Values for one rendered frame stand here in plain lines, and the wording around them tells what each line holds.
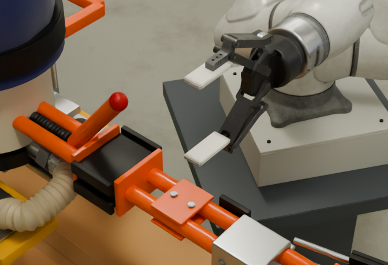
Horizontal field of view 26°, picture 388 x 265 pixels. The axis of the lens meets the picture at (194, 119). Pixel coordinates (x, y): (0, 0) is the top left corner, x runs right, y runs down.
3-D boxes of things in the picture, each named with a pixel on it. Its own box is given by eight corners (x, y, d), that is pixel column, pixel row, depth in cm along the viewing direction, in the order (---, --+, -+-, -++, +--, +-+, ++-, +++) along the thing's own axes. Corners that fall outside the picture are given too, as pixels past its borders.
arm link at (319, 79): (263, 51, 187) (266, -37, 173) (346, 55, 185) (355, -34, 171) (259, 95, 174) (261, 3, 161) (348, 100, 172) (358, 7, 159)
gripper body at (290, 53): (306, 41, 123) (268, 69, 117) (301, 87, 128) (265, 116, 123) (265, 22, 127) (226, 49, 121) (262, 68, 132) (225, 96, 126)
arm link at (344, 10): (343, 66, 128) (281, 75, 138) (395, 23, 137) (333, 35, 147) (317, 2, 125) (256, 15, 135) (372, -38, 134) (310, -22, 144)
